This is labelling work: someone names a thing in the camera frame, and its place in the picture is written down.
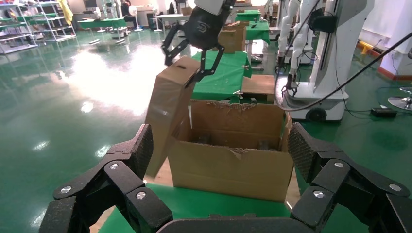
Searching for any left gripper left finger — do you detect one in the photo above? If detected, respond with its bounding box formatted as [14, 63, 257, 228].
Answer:
[38, 123, 173, 233]

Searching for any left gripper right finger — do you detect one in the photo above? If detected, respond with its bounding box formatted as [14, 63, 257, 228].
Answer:
[287, 122, 412, 233]

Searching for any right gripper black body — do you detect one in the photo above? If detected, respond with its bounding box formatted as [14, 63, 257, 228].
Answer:
[183, 5, 234, 51]

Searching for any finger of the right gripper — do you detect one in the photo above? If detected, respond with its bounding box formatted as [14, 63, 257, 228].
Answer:
[185, 44, 226, 88]
[161, 22, 191, 67]

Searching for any small brown cardboard box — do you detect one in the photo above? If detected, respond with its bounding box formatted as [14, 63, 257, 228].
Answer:
[145, 56, 201, 178]

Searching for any large open cardboard carton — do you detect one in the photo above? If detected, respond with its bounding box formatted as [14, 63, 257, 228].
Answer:
[167, 100, 294, 203]

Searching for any green table cloth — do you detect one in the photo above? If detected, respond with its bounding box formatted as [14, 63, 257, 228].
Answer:
[191, 50, 253, 101]
[100, 183, 292, 233]

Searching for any white plain table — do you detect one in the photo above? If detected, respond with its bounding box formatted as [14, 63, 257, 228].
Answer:
[154, 13, 190, 33]

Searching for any brown wooden panel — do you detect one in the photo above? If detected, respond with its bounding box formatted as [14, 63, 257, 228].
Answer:
[241, 74, 276, 103]

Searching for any seated person in dark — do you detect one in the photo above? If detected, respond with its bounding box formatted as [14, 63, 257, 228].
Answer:
[120, 0, 137, 28]

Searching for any long green covered table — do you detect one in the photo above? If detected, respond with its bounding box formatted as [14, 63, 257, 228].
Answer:
[78, 17, 127, 30]

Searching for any black power adapter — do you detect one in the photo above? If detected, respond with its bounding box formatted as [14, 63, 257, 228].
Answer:
[370, 107, 397, 118]

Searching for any chrome stool base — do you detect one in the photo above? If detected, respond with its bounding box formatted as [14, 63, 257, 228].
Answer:
[388, 86, 412, 112]

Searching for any yellow hanging garment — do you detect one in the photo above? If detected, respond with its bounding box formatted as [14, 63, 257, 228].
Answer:
[59, 0, 74, 26]

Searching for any metal storage rack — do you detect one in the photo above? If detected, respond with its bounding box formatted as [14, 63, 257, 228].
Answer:
[0, 3, 39, 54]
[29, 0, 77, 42]

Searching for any white idle robot body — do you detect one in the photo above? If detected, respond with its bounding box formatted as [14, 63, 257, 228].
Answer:
[283, 0, 376, 122]

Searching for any yellow floor object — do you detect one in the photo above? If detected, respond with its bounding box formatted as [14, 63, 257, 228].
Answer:
[360, 41, 374, 55]

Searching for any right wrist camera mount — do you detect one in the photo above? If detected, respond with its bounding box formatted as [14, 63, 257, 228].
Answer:
[193, 0, 237, 15]

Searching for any white pedestal fan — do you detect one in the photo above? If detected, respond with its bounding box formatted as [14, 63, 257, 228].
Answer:
[128, 5, 144, 32]

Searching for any thick black cable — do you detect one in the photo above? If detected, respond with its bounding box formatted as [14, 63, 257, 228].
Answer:
[275, 32, 412, 113]

